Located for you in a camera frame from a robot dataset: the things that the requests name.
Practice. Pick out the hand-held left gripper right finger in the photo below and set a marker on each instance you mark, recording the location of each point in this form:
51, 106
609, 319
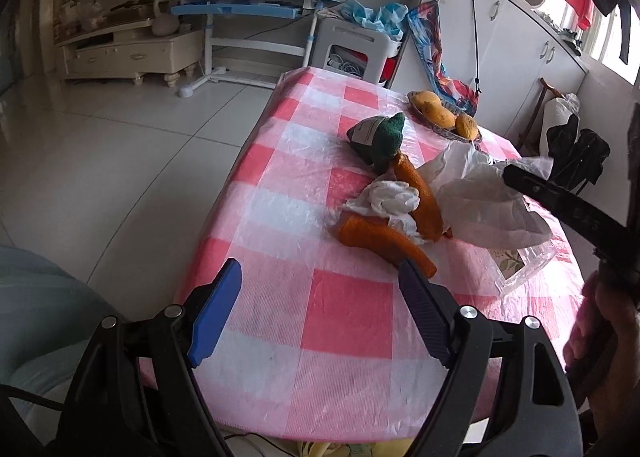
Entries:
425, 312

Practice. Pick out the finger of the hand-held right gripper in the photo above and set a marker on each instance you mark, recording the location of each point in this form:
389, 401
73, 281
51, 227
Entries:
560, 197

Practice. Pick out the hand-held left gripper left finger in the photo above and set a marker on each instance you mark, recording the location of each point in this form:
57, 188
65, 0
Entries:
215, 312

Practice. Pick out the white plastic bag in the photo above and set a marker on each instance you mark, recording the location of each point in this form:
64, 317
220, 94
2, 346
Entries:
480, 207

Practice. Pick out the clear leaf-print plastic bag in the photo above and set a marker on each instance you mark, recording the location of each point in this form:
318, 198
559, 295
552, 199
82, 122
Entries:
515, 267

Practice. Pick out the white tissue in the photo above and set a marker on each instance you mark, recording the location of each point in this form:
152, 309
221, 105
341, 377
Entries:
390, 199

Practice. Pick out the green snack packet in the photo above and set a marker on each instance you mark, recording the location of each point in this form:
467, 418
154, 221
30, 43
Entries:
380, 137

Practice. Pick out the person's right hand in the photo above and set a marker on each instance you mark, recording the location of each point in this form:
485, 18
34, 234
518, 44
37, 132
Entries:
590, 317

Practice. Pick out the black folding chair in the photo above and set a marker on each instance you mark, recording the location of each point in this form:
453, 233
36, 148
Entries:
585, 152

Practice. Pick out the pink checked tablecloth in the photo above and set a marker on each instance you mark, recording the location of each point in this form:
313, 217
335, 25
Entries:
350, 317

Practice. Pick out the white sack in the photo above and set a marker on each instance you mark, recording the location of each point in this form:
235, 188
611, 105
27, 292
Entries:
560, 112

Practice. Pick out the wooden chair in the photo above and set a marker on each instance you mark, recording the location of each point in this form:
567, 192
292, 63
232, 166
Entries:
537, 107

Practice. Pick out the yellow mango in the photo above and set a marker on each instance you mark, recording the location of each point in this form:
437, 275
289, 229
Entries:
466, 127
445, 118
427, 103

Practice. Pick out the woven fruit basket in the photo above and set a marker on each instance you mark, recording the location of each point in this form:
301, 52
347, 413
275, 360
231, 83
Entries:
450, 134

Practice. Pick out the person's pale trouser leg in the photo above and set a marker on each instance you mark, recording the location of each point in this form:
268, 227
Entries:
45, 317

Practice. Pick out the colourful printed bag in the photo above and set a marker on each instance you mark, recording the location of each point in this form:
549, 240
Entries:
435, 52

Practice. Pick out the light blue cloth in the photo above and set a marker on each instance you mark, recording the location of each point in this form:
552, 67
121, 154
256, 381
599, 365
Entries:
380, 19

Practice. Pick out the white plastic stool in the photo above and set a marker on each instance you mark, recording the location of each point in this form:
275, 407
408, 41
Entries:
350, 37

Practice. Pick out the white TV cabinet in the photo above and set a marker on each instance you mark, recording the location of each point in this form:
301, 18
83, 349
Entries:
130, 52

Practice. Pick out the beige kettlebell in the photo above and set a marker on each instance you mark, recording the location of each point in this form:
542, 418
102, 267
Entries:
165, 22

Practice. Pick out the blue study desk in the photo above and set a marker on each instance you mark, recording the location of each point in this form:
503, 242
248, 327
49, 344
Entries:
240, 9

